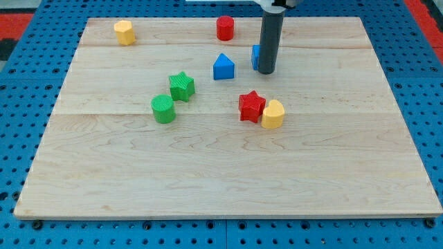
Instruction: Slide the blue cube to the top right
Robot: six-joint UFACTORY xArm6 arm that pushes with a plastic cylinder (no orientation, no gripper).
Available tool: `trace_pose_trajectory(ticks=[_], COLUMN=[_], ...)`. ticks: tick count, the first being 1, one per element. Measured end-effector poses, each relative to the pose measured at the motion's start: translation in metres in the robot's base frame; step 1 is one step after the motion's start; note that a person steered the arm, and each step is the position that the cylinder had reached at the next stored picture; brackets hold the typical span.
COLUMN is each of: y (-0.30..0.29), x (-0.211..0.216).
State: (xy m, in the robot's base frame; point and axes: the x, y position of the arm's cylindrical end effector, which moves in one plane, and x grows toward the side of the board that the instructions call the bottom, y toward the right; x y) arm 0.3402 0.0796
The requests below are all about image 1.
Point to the green cylinder block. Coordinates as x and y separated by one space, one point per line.
163 109

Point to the light wooden board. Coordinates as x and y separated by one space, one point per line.
343 150

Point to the yellow hexagonal prism block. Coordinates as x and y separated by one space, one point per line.
124 32

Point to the red cylinder block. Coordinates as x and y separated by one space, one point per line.
225 28

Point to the blue cube block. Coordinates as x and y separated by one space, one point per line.
255 53

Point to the green star block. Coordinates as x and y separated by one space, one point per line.
182 87

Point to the blue triangular prism block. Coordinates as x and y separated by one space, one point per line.
223 68

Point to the yellow heart block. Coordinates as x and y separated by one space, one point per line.
273 115

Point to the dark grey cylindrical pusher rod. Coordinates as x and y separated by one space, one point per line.
270 33

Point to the red star block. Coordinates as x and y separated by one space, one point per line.
251 106

